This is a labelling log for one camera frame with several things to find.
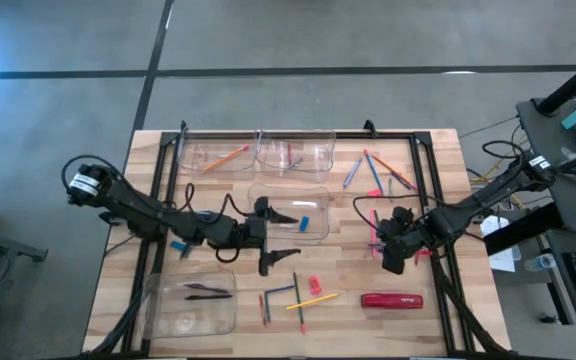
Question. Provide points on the grey blue pen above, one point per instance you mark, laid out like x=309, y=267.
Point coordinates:
x=353, y=173

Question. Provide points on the teal box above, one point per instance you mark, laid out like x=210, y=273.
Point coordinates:
x=575, y=119

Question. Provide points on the black pen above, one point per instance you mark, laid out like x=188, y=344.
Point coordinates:
x=377, y=220
x=205, y=288
x=208, y=297
x=374, y=245

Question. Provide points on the black frame clamp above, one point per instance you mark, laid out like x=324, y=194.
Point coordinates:
x=370, y=128

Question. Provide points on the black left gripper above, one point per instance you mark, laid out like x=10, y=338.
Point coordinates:
x=250, y=234

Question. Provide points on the green pencil pink eraser cap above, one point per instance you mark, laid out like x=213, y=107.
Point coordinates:
x=298, y=300

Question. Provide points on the white paper sheet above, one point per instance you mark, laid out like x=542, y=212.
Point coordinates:
x=505, y=260

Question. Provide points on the dark grey desk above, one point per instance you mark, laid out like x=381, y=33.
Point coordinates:
x=568, y=210

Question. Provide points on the yellow pencil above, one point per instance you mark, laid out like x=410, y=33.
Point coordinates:
x=313, y=301

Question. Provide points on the dark pen with red end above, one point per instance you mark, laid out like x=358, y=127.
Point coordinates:
x=405, y=181

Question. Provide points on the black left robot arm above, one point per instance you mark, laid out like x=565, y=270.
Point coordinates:
x=133, y=205

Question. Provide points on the black aluminium table frame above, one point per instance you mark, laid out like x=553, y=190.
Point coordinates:
x=393, y=135

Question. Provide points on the blue pencil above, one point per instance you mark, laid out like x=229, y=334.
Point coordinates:
x=374, y=171

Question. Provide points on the black desk strut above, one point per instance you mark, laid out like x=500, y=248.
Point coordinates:
x=523, y=230

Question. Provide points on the grey metal stand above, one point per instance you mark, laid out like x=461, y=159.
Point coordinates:
x=8, y=245

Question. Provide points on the dark blue crayon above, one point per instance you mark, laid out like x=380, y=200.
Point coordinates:
x=280, y=288

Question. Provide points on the red stapler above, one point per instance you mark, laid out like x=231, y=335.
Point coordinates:
x=393, y=301

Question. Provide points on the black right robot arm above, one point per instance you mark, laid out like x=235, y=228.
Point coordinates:
x=483, y=200

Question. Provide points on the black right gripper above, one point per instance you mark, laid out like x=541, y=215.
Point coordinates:
x=408, y=237

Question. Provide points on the clear water bottle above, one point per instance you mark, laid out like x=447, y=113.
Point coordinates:
x=540, y=262

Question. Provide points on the blue eraser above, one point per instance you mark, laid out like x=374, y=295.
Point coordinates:
x=304, y=223
x=178, y=245

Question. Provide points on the black diagonal pole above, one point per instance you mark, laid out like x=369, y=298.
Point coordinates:
x=573, y=82

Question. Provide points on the clear plastic bin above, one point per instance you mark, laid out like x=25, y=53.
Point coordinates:
x=193, y=160
x=313, y=220
x=168, y=320
x=318, y=160

